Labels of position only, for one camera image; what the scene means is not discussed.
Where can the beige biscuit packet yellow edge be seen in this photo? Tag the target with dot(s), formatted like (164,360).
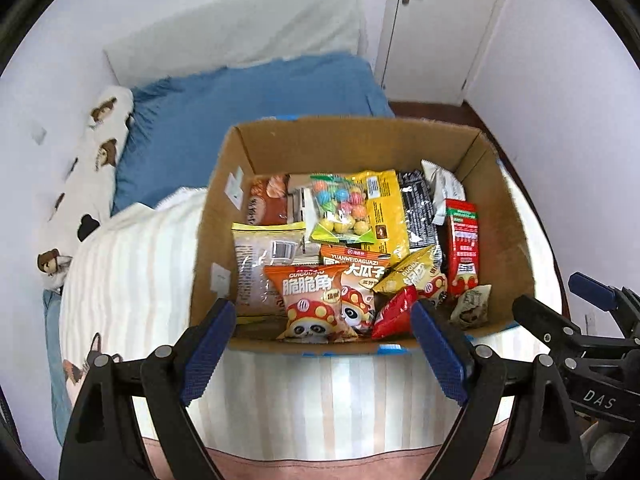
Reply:
(250,270)

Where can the small white wall plate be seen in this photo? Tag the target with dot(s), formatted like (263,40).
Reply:
(38,135)

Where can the orange seed packet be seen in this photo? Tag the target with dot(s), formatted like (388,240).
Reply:
(350,265)

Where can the brown pastry packet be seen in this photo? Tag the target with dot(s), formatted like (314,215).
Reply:
(267,205)

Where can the white door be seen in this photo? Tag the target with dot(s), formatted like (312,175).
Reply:
(440,35)

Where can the blue blanket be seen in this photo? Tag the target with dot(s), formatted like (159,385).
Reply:
(250,95)

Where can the black snack packet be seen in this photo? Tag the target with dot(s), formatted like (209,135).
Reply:
(417,210)

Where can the long red snack packet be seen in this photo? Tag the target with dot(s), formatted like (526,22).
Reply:
(462,245)

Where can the white cloth cover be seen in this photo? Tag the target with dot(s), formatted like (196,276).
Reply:
(240,25)

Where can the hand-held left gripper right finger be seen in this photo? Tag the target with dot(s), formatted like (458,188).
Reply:
(440,355)

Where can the striped cat print blanket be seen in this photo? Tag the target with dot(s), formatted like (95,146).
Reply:
(140,270)

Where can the white bear print pillow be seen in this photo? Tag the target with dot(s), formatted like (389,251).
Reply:
(95,170)

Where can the yellow panda snack packet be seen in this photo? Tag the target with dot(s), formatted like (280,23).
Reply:
(415,275)

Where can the red triangular snack packet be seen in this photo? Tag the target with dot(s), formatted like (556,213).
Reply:
(392,312)

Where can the white grey snack packet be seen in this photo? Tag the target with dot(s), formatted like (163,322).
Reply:
(300,200)

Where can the orange panda snack packet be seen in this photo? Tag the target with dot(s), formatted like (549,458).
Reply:
(305,300)

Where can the printed cardboard box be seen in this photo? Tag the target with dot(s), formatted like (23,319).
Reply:
(505,240)

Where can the colourful candy ball bag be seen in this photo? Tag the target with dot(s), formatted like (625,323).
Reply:
(340,205)

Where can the blue bed sheet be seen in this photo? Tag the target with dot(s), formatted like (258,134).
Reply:
(52,360)

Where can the small brown white candy packet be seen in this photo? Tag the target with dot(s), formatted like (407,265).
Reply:
(470,305)

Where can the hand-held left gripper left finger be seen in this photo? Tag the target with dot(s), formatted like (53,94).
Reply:
(210,350)

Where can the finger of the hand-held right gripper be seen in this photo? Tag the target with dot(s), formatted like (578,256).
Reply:
(590,287)
(545,327)

